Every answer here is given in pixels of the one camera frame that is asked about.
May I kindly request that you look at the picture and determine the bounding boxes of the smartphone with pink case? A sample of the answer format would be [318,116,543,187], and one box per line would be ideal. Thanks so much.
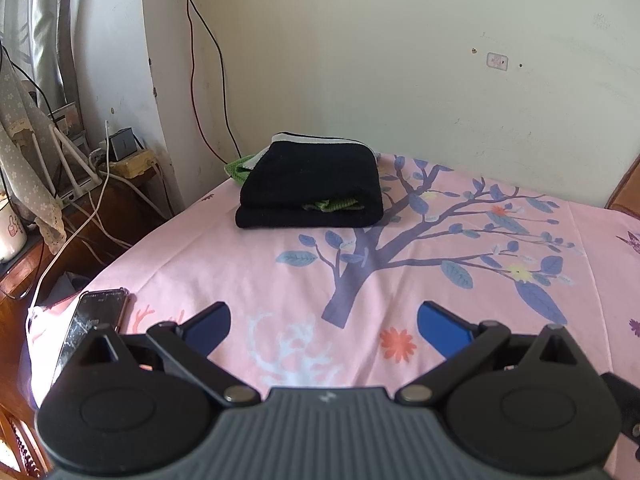
[51,287,129,385]

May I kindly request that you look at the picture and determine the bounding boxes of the beige floral curtain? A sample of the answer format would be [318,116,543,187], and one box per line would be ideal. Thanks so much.
[1,54,66,254]

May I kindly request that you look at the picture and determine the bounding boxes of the green garment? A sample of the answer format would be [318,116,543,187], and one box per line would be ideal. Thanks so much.
[224,155,256,186]

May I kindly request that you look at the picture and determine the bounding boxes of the small wall sticker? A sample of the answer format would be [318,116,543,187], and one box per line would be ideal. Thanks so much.
[486,52,509,72]

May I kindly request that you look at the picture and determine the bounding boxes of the brown mesh cushion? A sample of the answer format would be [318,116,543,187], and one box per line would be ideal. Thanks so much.
[605,156,640,219]

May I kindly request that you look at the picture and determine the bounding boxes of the pink floral bed sheet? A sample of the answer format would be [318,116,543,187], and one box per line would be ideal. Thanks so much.
[27,152,640,480]

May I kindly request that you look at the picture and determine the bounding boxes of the black folded garment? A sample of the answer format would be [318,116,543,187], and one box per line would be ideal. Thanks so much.
[235,132,384,229]

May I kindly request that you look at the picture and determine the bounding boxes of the white wifi router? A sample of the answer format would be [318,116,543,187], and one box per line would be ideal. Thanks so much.
[30,125,102,208]

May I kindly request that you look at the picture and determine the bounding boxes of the white charging cable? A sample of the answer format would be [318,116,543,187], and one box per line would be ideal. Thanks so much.
[24,119,116,340]

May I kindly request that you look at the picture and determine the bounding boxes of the red and black wall cables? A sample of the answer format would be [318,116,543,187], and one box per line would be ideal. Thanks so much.
[169,0,244,166]

